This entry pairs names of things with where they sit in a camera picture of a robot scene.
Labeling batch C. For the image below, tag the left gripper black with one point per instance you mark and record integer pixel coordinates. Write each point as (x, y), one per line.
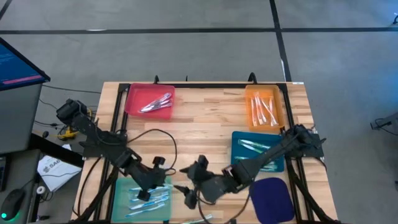
(149, 179)

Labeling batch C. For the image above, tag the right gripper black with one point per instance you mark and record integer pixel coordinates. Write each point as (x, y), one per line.
(214, 186)

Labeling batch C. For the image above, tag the blue white toothbrush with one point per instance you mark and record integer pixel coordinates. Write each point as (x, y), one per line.
(144, 211)
(158, 188)
(149, 204)
(155, 196)

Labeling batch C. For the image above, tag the mint green plastic bin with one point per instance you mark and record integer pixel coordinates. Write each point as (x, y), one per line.
(121, 202)

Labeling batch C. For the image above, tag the purple white toothbrush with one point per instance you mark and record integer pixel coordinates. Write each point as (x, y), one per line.
(158, 108)

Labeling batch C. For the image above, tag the pink white toothbrush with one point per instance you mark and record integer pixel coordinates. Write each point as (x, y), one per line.
(157, 104)

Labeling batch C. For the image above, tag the clear toothbrush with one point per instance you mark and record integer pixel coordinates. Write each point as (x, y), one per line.
(161, 98)

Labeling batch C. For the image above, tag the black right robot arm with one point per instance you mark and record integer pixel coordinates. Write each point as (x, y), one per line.
(273, 152)

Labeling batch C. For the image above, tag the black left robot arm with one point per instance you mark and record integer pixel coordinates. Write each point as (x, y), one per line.
(93, 137)

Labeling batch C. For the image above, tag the pink plastic bin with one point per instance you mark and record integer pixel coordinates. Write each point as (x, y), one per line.
(136, 93)

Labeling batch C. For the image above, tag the navy blue plastic bin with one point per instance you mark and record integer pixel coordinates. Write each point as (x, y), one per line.
(273, 202)

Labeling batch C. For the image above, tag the white paper sheet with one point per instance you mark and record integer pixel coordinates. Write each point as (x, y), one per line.
(57, 171)

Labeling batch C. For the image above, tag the black support beam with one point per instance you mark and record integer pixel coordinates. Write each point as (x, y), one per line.
(56, 149)

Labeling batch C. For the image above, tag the white tape roll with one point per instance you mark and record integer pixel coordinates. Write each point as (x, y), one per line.
(41, 189)

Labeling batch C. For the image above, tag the orange plastic bin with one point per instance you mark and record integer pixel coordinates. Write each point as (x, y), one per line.
(258, 88)

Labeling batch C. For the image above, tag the black computer mouse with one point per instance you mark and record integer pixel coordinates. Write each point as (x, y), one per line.
(12, 203)

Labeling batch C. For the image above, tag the blue screen monitor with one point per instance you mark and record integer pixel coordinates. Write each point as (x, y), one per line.
(18, 68)

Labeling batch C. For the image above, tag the black table-level camera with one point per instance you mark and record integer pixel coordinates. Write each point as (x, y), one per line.
(232, 221)

